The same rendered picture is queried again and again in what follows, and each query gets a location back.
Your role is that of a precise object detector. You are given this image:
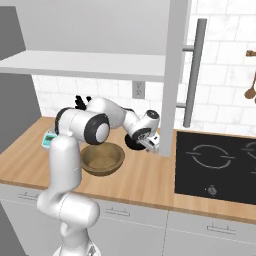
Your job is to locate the grey wall outlet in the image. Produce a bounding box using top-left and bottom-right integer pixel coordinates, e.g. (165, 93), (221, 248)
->
(131, 80), (146, 100)

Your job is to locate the white drawer front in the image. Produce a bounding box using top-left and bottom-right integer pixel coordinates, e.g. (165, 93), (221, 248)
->
(166, 210), (256, 246)
(0, 183), (48, 214)
(88, 198), (169, 231)

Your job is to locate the grey open cabinet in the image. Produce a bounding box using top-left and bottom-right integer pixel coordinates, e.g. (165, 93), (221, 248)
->
(0, 0), (172, 83)

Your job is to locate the grey drawer handle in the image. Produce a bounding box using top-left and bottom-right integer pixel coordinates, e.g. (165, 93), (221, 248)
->
(17, 191), (43, 202)
(104, 206), (131, 218)
(206, 223), (237, 236)

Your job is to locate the black hob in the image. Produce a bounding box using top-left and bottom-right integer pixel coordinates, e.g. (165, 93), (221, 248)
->
(174, 130), (256, 206)

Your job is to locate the wooden bowl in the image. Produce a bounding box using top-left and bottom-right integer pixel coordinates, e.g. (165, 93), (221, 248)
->
(79, 142), (126, 177)

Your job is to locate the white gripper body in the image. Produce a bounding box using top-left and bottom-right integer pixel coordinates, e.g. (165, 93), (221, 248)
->
(144, 132), (161, 155)

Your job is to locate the hanging wooden spoon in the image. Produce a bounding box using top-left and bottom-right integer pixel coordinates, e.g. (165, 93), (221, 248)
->
(243, 71), (256, 101)

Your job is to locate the grey tall cabinet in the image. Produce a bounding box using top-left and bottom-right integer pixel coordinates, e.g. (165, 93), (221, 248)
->
(0, 5), (43, 155)

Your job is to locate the white cupboard door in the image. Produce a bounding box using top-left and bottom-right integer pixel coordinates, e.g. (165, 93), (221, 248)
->
(85, 216), (168, 256)
(0, 199), (66, 256)
(163, 227), (256, 256)

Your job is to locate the black spiky object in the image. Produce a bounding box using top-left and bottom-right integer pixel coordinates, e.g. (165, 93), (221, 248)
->
(73, 94), (93, 111)

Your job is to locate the grey bar door handle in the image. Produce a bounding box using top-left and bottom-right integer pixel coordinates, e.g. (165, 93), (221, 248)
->
(175, 18), (208, 129)

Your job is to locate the teal and white kitchen scale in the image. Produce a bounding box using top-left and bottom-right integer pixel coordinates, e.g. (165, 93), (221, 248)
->
(41, 130), (58, 150)

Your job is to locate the black bowl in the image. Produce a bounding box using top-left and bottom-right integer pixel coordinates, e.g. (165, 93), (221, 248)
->
(124, 131), (149, 152)

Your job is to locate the grey cabinet door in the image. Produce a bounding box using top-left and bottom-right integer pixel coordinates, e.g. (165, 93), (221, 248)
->
(158, 0), (193, 158)

